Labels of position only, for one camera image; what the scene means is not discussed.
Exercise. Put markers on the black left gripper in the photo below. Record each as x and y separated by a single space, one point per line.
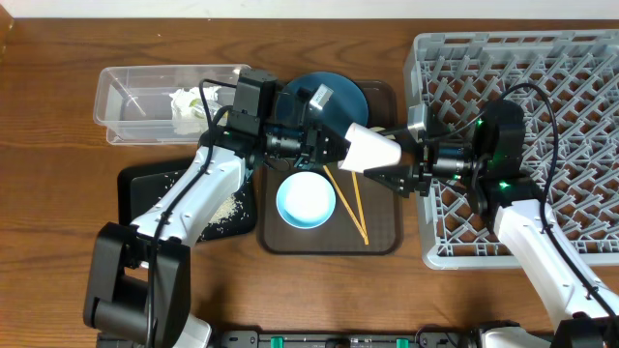
317 138

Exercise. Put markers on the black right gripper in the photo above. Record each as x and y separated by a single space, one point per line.
422 168

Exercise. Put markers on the cream white cup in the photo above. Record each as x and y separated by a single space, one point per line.
368 149

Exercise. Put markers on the dark blue plate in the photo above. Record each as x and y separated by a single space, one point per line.
346 106

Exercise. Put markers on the wooden chopstick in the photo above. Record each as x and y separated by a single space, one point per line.
360 227
360 207

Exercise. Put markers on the light blue small bowl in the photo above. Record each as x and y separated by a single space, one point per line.
305 200

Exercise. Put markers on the pile of rice grains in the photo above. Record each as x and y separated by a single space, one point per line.
236 215

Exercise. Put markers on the green yellow snack wrapper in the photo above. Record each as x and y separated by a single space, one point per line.
197 108

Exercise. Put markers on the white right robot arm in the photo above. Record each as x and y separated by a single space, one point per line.
581 308

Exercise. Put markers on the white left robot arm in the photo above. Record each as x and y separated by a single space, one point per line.
139 286

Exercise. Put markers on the grey plastic dishwasher rack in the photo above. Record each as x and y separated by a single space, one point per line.
567 84

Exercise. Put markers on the black waste tray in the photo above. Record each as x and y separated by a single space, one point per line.
127 176

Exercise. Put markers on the clear plastic waste bin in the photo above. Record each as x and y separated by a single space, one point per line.
133 102

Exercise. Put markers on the brown serving tray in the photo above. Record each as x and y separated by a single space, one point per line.
338 235

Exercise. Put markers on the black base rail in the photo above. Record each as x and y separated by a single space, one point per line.
425 337

